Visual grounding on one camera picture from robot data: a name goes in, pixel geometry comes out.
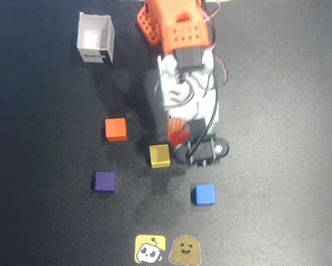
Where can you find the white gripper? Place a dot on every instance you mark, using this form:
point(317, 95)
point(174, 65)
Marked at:
point(174, 131)

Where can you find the red cube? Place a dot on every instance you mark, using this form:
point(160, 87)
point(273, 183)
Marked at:
point(180, 138)

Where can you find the white and orange robot arm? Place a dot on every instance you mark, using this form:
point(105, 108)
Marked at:
point(182, 30)

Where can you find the yellow cube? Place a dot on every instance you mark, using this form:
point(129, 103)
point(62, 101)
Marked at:
point(159, 155)

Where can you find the orange cube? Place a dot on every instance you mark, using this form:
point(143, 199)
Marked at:
point(115, 128)

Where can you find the blue cube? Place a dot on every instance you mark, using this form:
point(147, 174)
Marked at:
point(205, 194)

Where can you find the purple cube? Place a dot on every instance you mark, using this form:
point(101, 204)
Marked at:
point(105, 180)

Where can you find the black table mat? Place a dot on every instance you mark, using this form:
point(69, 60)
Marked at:
point(265, 138)

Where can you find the white paper box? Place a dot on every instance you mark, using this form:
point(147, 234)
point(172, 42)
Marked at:
point(95, 38)

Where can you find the hugging face sticker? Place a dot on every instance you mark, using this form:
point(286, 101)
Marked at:
point(185, 249)

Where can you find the yellow robot sticker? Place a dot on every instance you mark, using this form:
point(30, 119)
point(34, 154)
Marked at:
point(150, 248)

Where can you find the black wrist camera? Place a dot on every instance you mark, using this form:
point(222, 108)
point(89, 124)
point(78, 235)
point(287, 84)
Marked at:
point(203, 151)

